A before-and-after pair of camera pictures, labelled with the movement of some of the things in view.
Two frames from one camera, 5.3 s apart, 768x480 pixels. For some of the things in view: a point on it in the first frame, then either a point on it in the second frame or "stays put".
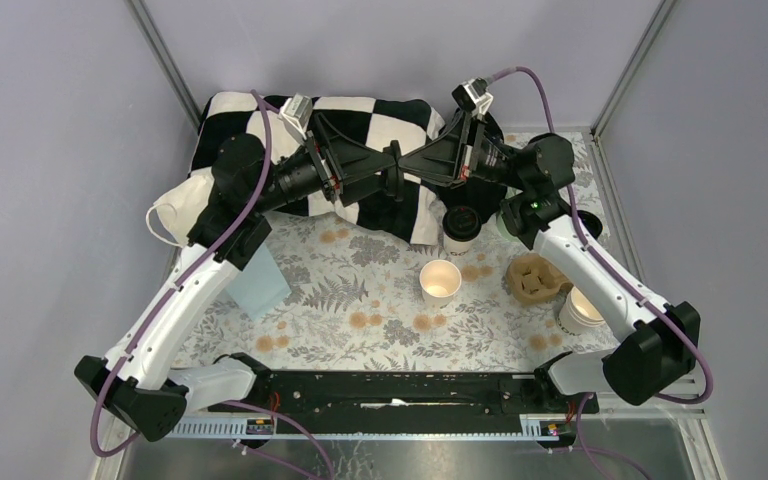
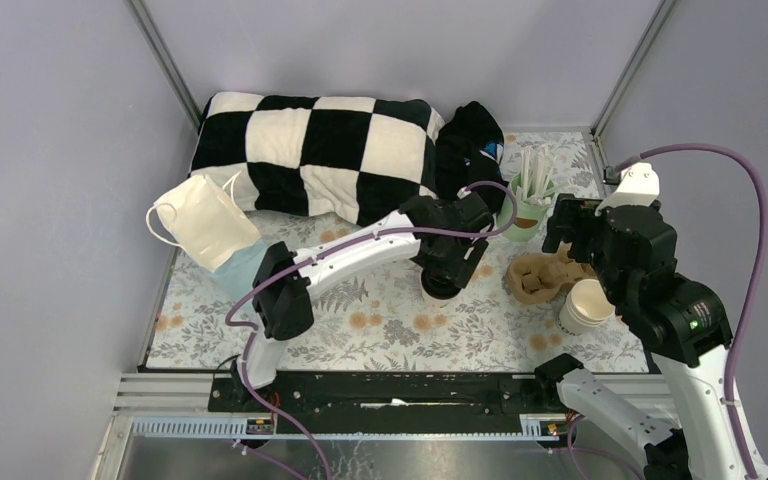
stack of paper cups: [578, 315] stays put
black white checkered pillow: [402, 208] stays put
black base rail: [367, 402] stays put
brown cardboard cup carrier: [532, 279] stays put
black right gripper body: [485, 159] -> [579, 213]
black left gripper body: [323, 168] -> [452, 262]
